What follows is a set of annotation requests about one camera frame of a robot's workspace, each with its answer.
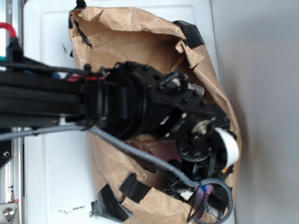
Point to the brown paper bag bin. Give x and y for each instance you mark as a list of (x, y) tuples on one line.
[(128, 191)]

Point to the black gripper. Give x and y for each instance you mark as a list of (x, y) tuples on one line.
[(205, 156)]

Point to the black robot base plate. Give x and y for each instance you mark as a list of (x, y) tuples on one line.
[(5, 152)]

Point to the aluminium frame rail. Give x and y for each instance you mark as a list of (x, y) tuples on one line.
[(12, 198)]

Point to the white plastic tray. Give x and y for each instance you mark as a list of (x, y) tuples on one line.
[(58, 178)]

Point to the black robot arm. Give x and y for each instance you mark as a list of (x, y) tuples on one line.
[(154, 118)]

